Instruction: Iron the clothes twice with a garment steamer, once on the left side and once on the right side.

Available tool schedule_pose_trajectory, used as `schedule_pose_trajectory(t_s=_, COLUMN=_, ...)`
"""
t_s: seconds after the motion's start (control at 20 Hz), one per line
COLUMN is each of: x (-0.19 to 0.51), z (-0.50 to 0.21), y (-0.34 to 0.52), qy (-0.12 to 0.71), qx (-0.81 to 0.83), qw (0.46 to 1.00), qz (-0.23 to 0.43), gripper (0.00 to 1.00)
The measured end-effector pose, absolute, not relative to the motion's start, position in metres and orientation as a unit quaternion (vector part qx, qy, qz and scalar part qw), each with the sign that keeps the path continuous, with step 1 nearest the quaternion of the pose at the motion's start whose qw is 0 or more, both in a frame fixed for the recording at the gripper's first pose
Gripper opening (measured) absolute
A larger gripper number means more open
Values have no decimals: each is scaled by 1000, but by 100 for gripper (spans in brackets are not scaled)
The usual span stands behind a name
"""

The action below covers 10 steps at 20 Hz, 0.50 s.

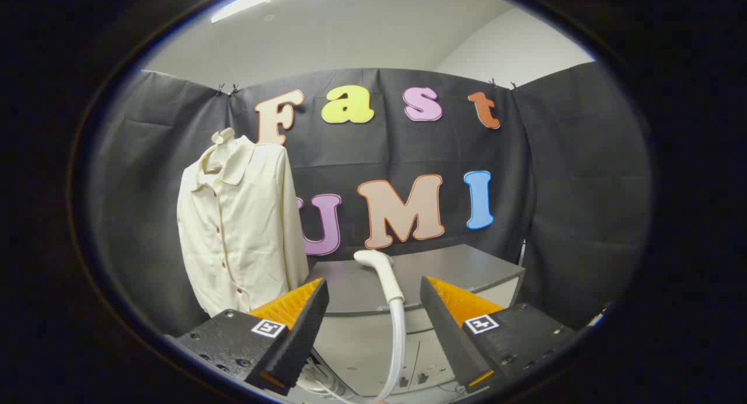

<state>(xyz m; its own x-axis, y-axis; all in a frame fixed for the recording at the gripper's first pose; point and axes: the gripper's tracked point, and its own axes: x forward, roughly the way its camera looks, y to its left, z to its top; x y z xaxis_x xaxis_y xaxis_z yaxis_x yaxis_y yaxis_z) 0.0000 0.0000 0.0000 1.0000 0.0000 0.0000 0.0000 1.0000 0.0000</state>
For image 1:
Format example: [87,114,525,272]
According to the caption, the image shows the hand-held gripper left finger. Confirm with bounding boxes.
[175,277,330,396]

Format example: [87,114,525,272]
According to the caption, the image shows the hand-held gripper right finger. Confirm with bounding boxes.
[420,276,578,396]

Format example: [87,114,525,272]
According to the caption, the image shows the cream button-up shirt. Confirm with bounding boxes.
[177,137,310,318]

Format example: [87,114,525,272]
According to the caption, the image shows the white cabinet with grey top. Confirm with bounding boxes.
[301,244,526,399]

